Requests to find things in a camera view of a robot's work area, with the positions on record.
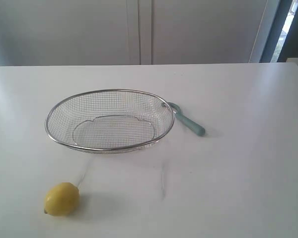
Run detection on dark window frame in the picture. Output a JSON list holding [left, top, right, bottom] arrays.
[[260, 0, 298, 63]]

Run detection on metal wire mesh basket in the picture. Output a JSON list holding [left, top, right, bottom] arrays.
[[45, 89, 174, 154]]

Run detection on white cabinet doors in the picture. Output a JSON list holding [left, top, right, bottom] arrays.
[[0, 0, 279, 66]]

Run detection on yellow lemon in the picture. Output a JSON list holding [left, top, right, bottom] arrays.
[[44, 182, 80, 216]]

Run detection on teal handled peeler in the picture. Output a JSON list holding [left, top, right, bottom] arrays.
[[168, 102, 206, 137]]

